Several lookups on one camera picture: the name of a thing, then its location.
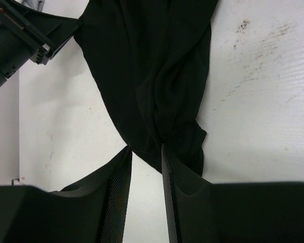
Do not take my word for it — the folded grey tank top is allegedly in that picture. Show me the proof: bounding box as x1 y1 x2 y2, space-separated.
22 0 45 12

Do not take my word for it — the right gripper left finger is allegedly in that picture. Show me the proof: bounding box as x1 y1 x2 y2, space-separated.
0 147 132 242

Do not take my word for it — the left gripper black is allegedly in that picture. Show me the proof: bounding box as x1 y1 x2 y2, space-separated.
0 1 81 88

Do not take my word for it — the black tank top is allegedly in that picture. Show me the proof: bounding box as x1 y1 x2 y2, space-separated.
74 1 217 175

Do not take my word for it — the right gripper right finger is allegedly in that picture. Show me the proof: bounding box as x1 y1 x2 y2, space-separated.
162 147 304 242

